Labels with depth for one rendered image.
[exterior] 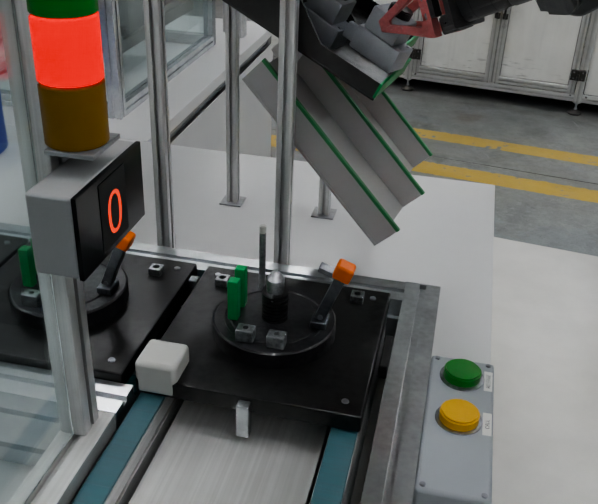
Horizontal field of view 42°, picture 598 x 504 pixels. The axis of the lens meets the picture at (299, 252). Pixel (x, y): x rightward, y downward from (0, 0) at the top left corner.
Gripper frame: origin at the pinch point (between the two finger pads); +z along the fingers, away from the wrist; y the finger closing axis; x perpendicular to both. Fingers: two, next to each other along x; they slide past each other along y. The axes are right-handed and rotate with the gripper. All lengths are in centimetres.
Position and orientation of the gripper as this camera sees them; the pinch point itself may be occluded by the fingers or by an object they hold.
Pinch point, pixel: (394, 22)
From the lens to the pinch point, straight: 100.5
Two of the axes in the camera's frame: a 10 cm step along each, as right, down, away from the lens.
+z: -8.0, 1.5, 5.8
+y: -5.2, 3.2, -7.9
